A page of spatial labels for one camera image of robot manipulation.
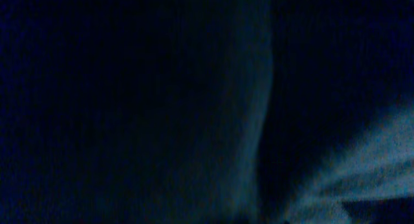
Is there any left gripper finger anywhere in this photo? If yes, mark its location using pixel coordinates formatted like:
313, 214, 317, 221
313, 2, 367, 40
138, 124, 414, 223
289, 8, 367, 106
342, 197, 413, 224

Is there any dark teal t-shirt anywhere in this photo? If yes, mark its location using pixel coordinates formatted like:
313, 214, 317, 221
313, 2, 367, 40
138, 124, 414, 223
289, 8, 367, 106
1, 0, 413, 223

